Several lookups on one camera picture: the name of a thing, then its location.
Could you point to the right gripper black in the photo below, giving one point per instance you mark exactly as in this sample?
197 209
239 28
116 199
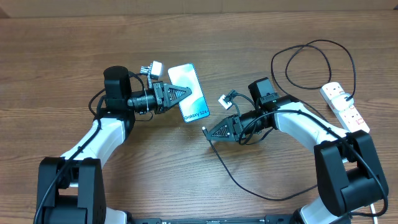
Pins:
232 129

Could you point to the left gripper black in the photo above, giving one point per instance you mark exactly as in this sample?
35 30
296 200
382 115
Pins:
160 89

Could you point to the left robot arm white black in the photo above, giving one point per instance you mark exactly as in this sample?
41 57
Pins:
70 188

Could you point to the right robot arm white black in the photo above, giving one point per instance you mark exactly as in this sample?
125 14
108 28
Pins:
348 170

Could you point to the white charger plug adapter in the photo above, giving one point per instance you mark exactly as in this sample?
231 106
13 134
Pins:
341 102

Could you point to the white power strip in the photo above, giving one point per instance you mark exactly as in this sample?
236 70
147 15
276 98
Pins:
350 119

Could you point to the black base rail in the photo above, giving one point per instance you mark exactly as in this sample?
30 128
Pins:
217 220

